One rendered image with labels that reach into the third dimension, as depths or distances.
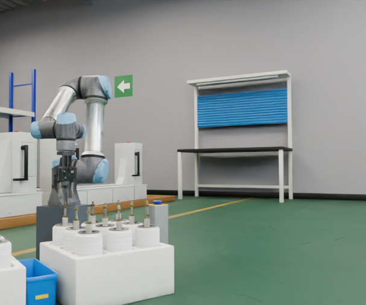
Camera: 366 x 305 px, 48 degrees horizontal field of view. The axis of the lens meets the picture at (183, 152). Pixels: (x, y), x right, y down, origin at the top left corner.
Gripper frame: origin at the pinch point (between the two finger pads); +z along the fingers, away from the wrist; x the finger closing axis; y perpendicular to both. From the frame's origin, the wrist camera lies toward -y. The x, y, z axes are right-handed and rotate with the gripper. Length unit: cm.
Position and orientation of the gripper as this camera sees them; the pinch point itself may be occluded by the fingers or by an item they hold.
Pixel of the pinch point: (65, 201)
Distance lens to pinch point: 173.6
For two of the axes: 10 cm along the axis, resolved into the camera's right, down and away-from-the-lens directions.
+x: 9.2, 0.1, 3.9
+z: 0.1, 10.0, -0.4
